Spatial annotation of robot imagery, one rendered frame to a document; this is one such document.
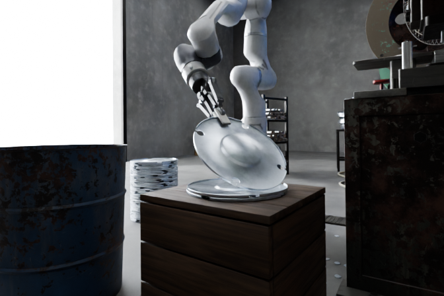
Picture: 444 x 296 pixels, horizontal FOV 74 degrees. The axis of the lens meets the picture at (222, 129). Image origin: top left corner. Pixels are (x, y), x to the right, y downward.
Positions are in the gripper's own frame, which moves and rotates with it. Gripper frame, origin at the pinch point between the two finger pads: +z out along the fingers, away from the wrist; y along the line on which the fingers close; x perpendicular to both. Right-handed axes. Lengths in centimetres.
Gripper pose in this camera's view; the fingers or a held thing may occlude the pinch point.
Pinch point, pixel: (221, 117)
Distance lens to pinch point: 94.5
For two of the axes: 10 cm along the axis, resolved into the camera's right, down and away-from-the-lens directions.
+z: 4.1, 7.0, -5.8
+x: 8.3, -0.1, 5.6
